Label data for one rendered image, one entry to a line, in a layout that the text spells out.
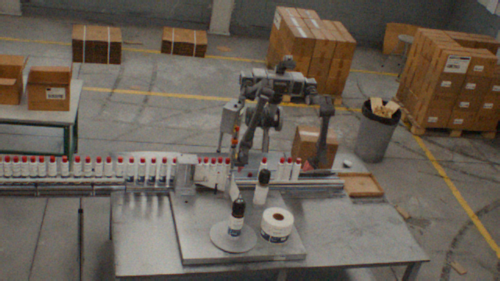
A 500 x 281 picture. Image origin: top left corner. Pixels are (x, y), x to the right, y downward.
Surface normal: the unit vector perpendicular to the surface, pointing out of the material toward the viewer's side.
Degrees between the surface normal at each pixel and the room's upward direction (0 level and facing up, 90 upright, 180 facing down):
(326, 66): 87
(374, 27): 90
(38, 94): 90
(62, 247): 0
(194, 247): 0
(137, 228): 0
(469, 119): 90
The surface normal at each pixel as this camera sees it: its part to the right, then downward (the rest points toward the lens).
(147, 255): 0.16, -0.84
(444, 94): 0.18, 0.50
